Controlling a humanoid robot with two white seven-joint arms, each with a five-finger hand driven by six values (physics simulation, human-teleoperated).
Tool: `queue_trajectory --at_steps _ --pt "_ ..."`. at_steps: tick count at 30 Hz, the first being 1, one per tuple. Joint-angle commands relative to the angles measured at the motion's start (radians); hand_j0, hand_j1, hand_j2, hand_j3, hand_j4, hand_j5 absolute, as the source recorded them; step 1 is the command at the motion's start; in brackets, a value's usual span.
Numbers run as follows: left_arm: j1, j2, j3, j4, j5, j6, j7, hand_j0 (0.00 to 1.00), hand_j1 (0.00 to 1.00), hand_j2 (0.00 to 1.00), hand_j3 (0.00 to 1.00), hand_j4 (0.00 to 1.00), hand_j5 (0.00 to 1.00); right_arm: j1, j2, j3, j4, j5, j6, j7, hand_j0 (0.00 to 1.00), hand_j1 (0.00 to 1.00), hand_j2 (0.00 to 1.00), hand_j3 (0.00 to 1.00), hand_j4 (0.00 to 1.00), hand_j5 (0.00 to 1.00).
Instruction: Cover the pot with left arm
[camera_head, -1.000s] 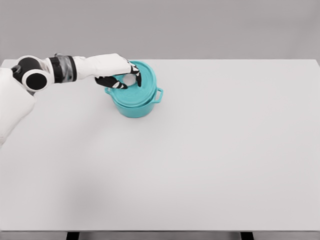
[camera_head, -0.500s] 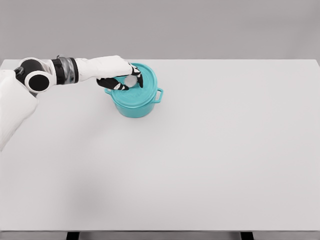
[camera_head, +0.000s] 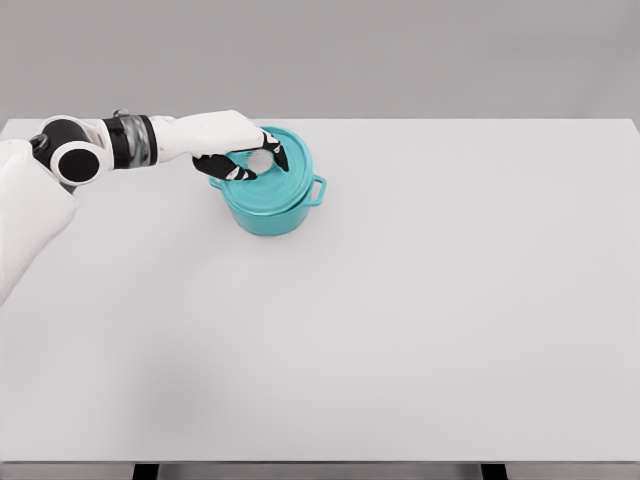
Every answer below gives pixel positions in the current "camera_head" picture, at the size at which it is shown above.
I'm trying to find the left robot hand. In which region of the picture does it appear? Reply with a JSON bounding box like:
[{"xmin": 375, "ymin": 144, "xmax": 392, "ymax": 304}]
[{"xmin": 191, "ymin": 109, "xmax": 290, "ymax": 182}]

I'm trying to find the teal pot lid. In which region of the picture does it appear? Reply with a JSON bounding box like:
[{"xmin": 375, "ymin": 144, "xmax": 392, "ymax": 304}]
[{"xmin": 208, "ymin": 125, "xmax": 314, "ymax": 216}]

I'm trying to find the teal pot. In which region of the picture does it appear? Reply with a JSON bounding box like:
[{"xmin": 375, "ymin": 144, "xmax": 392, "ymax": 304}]
[{"xmin": 208, "ymin": 172, "xmax": 328, "ymax": 237}]

